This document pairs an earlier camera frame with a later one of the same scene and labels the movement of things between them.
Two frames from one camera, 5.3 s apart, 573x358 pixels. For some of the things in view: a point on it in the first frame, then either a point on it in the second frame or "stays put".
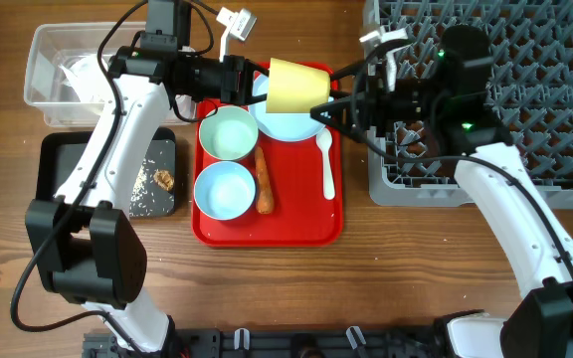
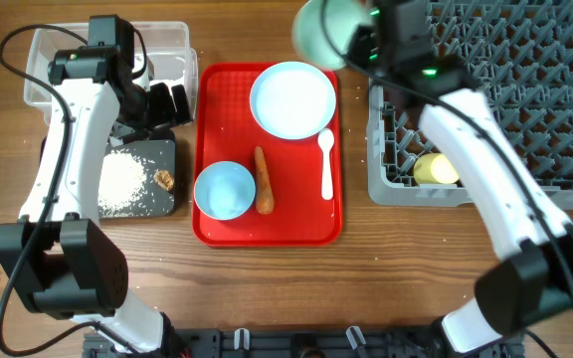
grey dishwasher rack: (547, 88) stays put
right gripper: (371, 105) -> (361, 37)
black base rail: (312, 342) stays put
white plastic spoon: (324, 141) stays put
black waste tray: (60, 150) stays put
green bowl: (230, 133) -> (341, 19)
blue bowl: (224, 190) stays put
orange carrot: (264, 194) stays put
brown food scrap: (163, 179) stays put
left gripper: (232, 90) -> (166, 114)
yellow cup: (295, 89) -> (433, 169)
